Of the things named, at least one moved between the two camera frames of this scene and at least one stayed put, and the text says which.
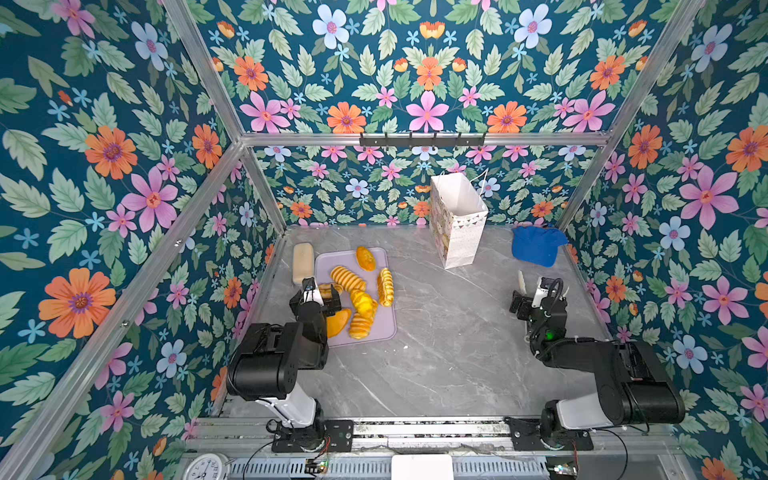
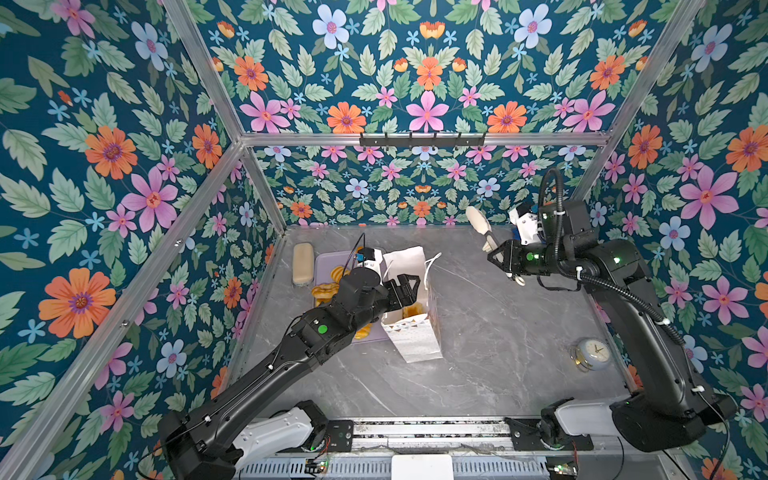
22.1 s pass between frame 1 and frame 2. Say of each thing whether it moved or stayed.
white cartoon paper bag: moved
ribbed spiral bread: stayed
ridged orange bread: stayed
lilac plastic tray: stayed
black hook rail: stayed
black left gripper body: moved
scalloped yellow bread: moved
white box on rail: stayed
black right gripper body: moved
